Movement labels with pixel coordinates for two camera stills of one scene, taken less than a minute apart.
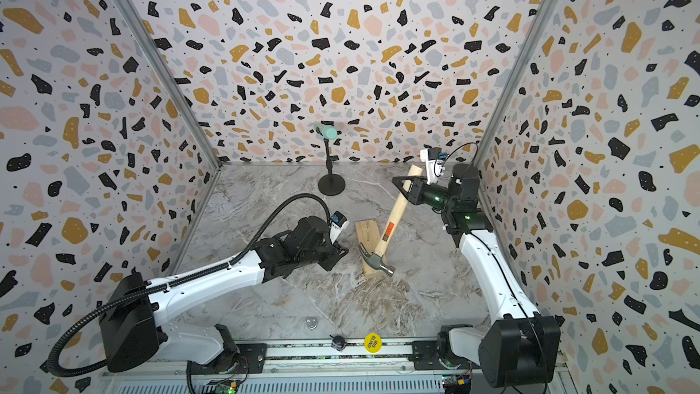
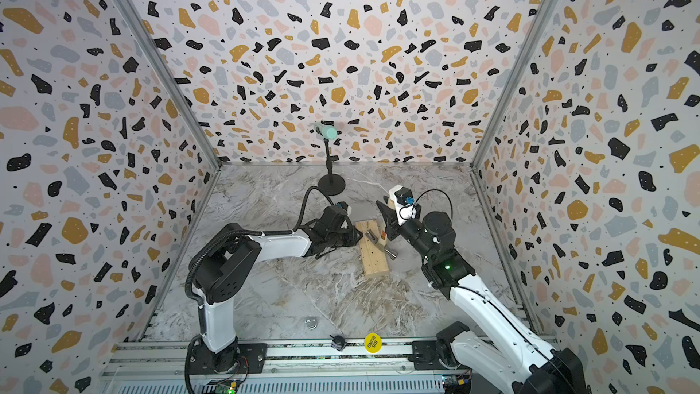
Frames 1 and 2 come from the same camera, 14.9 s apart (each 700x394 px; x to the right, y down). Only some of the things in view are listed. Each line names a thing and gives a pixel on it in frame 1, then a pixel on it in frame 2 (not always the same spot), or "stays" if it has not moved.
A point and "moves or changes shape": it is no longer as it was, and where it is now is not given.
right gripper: [420, 195] -> [396, 229]
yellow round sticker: [373, 343] stays
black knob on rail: [338, 342] stays
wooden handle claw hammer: [376, 258] moves or changes shape
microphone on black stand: [330, 184] stays
